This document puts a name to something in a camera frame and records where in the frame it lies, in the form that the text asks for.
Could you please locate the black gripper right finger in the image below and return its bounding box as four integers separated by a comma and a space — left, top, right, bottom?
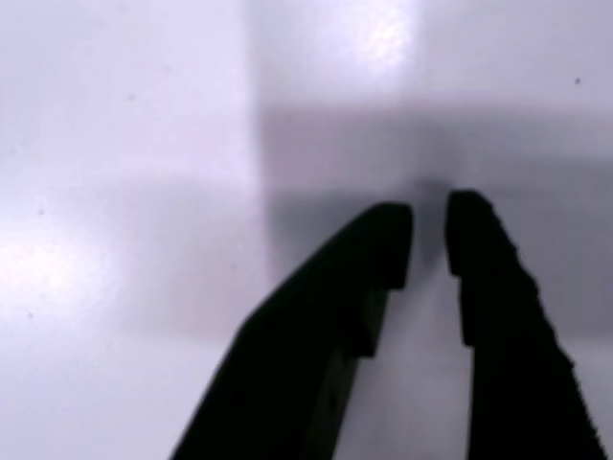
444, 190, 608, 460

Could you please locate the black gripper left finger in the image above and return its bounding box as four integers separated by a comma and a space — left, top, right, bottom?
168, 202, 415, 460

